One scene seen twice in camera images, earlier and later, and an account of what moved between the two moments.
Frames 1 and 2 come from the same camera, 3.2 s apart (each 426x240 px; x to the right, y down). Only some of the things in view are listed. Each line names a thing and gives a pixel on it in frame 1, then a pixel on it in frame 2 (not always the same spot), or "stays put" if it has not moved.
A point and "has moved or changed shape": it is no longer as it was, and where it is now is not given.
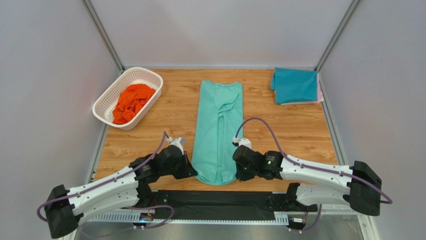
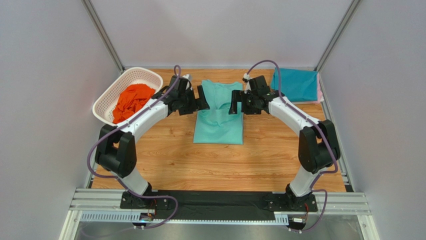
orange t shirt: [130, 100] stays put
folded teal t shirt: [293, 85] stays put
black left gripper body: [180, 169] -> [187, 105]
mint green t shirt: [219, 119] has moved or changed shape
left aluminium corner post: [89, 7] stays put
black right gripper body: [241, 171] -> [243, 102]
